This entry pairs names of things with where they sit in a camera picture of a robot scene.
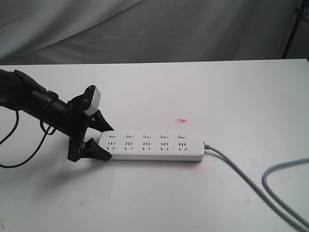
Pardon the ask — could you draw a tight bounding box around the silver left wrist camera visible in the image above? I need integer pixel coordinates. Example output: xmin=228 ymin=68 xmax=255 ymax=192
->
xmin=83 ymin=85 xmax=101 ymax=116

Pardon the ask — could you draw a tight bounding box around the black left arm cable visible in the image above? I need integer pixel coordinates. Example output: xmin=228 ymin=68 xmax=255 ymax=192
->
xmin=0 ymin=89 xmax=61 ymax=168

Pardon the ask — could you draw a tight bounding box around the black tripod stand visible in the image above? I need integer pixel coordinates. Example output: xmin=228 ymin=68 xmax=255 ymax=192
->
xmin=281 ymin=0 xmax=306 ymax=59

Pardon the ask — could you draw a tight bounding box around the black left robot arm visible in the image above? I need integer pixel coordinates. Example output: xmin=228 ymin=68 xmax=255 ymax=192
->
xmin=0 ymin=70 xmax=112 ymax=162

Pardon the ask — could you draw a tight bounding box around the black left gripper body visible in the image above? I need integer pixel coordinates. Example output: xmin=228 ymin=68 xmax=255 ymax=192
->
xmin=58 ymin=93 xmax=90 ymax=161

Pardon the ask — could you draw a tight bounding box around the white five-outlet power strip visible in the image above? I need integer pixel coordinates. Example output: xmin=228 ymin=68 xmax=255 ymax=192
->
xmin=98 ymin=131 xmax=205 ymax=162

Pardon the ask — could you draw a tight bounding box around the grey backdrop cloth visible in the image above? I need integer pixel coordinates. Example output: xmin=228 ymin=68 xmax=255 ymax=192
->
xmin=0 ymin=0 xmax=301 ymax=65

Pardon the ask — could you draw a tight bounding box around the grey power cable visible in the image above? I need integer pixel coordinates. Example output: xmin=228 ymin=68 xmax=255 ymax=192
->
xmin=202 ymin=141 xmax=309 ymax=232

